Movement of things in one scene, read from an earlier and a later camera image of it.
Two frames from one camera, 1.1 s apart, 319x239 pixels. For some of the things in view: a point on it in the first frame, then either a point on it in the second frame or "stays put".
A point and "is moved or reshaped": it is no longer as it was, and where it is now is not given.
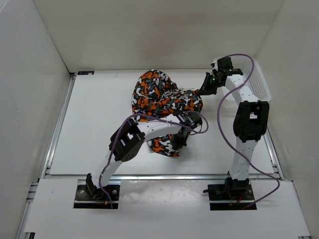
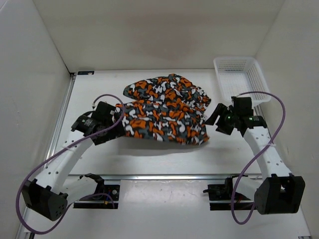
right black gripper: [206, 89] -> [219, 110]
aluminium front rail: [160, 177] stays put
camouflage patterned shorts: [156, 95] is moved or reshaped
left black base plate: [89, 197] stays put
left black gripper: [178, 143] -> [117, 131]
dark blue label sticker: [86, 72] stays put
